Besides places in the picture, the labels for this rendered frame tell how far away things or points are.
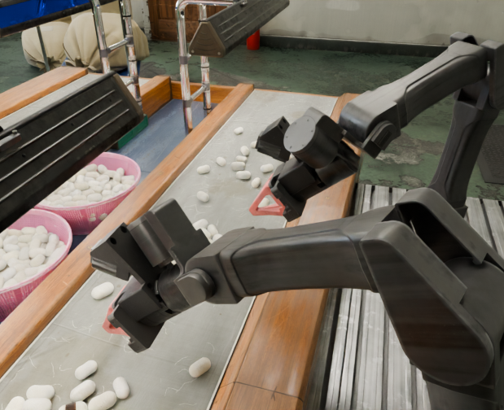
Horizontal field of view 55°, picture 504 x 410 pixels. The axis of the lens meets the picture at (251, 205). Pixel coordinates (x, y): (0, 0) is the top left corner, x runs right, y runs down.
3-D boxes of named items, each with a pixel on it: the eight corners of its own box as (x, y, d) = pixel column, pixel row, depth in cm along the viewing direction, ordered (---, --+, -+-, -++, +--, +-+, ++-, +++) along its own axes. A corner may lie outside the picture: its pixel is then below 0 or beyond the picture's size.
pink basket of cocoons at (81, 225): (163, 192, 124) (159, 159, 119) (109, 253, 103) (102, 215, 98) (73, 178, 131) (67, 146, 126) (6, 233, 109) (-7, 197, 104)
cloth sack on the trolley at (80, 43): (155, 57, 402) (151, 9, 382) (114, 84, 342) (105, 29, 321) (94, 53, 413) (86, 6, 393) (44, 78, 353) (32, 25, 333)
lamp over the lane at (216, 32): (289, 6, 149) (291, -20, 145) (223, 58, 99) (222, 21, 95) (265, 4, 151) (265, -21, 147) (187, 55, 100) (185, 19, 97)
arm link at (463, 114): (435, 241, 92) (497, 70, 76) (410, 223, 97) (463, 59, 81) (457, 236, 95) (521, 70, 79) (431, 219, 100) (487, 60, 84)
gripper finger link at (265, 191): (234, 204, 81) (276, 179, 76) (247, 184, 87) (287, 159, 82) (259, 233, 83) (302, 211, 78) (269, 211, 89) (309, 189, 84)
